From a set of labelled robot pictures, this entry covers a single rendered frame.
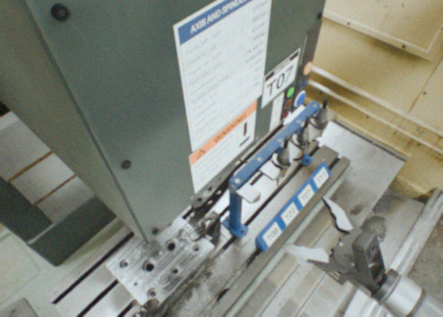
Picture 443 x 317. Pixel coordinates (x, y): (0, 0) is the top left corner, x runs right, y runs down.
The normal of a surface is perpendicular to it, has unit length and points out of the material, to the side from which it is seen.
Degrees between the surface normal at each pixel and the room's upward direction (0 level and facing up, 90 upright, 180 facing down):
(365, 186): 24
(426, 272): 0
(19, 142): 90
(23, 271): 0
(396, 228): 17
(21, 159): 91
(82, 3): 90
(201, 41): 90
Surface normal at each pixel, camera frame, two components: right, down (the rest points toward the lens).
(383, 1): -0.67, 0.60
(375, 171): -0.29, -0.29
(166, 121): 0.74, 0.53
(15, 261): -0.02, -0.60
